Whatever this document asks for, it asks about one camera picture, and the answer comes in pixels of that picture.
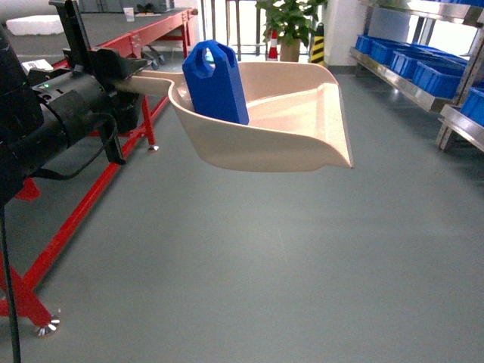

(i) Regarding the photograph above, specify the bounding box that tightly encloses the white foam block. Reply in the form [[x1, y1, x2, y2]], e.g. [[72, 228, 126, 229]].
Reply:
[[6, 15, 64, 36]]

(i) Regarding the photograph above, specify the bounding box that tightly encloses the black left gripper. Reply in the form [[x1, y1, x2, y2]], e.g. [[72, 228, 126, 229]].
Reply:
[[49, 1, 147, 164]]

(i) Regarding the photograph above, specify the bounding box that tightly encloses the beige plastic dustpan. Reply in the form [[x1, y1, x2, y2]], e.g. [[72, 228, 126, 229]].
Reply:
[[114, 61, 353, 172]]

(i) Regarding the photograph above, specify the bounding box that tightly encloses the blue plastic part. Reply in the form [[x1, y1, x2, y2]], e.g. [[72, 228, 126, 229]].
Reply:
[[182, 39, 250, 126]]

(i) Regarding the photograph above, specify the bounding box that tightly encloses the red white traffic cone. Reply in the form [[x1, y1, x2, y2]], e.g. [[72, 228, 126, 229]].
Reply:
[[266, 30, 278, 61]]

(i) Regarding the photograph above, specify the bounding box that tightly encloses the green potted plant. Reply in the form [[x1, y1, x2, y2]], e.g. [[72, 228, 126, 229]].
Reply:
[[256, 0, 328, 62]]

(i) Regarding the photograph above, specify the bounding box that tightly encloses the red frame work table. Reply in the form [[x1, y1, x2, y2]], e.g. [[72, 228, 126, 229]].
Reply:
[[0, 7, 200, 337]]

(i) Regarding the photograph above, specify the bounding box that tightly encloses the yellow black striped bollard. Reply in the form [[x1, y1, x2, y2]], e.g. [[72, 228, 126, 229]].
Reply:
[[309, 23, 326, 67]]

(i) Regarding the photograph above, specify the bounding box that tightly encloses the paper cup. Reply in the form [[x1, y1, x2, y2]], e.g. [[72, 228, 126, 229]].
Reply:
[[123, 7, 135, 23]]

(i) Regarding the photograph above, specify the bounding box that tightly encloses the black cable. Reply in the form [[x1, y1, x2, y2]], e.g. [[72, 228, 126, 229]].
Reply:
[[0, 112, 119, 363]]

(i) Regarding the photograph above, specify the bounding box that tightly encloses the stainless steel shelf rack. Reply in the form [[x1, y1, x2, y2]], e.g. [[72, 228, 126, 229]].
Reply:
[[349, 1, 483, 151]]

